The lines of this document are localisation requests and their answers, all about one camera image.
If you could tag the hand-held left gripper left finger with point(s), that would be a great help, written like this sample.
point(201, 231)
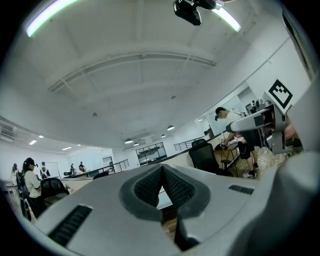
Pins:
point(105, 225)

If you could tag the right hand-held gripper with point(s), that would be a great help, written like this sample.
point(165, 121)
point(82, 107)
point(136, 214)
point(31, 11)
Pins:
point(280, 95)

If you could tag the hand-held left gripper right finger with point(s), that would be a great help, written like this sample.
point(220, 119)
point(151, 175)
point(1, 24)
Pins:
point(220, 197)

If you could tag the person's right forearm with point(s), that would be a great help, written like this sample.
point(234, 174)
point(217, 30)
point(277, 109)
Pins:
point(291, 131)

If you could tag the black mesh office chair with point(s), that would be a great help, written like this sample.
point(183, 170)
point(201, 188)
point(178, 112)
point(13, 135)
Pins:
point(52, 187)
point(203, 156)

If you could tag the black metal railing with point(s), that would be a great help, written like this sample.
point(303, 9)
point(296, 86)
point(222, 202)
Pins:
point(117, 165)
point(186, 145)

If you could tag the black framed window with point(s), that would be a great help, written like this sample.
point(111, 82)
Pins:
point(151, 153)

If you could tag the long ceiling tube light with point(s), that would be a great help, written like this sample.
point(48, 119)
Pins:
point(47, 16)
point(228, 18)

